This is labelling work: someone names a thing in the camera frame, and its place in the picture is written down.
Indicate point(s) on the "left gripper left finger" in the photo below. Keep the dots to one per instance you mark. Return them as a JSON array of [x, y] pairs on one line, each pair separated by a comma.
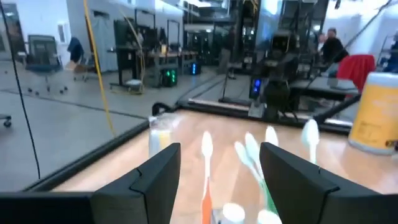
[[130, 202]]

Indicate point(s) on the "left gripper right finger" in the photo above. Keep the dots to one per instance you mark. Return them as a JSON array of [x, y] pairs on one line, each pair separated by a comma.
[[298, 196]]

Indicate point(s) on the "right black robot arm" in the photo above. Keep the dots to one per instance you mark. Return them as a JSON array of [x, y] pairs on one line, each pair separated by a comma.
[[276, 93]]

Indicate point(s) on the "black stand bar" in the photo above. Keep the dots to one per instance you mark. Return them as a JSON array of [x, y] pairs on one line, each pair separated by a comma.
[[337, 109]]

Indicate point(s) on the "yellow wipes canister white lid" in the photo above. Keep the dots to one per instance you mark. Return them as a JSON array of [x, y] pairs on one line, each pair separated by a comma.
[[376, 118]]

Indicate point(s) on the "computer with green lights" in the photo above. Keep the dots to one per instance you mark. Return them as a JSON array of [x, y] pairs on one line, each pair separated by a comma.
[[169, 77]]

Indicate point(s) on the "red chair cover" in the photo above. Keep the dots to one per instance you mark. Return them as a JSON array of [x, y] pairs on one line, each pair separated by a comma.
[[357, 68]]

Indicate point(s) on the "black workshop desk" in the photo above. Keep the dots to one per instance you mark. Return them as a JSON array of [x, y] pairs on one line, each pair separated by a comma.
[[124, 59]]

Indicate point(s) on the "computer with blue lights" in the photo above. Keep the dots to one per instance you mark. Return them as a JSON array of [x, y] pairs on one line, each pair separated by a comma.
[[195, 68]]

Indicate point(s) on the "person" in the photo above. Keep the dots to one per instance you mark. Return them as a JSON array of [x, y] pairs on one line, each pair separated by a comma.
[[332, 49]]

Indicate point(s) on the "blue jacket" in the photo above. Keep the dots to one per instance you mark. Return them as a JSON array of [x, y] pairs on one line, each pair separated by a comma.
[[75, 49]]

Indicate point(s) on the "grey office chair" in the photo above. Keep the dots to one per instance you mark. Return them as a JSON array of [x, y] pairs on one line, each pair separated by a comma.
[[43, 53]]

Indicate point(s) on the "black aluminium table frame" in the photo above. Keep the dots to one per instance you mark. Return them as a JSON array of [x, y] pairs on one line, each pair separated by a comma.
[[93, 153]]

